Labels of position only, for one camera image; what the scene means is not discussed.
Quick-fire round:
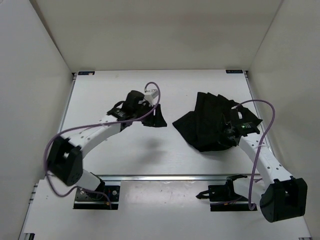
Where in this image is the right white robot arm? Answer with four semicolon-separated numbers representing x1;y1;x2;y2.
196;119;308;223

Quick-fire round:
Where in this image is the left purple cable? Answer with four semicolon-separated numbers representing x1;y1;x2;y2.
44;81;161;211

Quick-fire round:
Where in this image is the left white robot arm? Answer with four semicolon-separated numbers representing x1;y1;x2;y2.
45;89;167;199

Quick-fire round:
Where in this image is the left blue table label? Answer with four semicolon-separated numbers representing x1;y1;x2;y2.
77;71;95;76

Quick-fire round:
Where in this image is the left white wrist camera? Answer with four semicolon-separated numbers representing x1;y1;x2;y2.
144;89;159;105

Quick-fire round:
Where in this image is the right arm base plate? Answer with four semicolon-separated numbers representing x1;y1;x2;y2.
195;184;251;212

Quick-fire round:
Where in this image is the blue table label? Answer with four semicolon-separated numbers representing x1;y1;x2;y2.
77;71;95;76
225;69;244;74

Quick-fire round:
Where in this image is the right blue table label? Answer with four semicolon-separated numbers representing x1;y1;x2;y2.
225;69;244;74

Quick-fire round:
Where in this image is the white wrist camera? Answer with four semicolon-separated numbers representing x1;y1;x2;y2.
144;89;159;105
231;106;243;119

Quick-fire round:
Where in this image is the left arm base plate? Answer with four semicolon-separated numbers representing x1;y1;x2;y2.
73;181;121;211

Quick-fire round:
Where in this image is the front aluminium rail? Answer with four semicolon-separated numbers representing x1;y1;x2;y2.
100;174;228;182

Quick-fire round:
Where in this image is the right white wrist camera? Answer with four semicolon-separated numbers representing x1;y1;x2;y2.
231;106;243;119

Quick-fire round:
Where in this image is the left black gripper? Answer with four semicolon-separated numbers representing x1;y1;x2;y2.
134;101;168;126

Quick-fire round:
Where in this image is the black pleated skirt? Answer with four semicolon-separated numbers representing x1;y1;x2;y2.
171;91;263;153

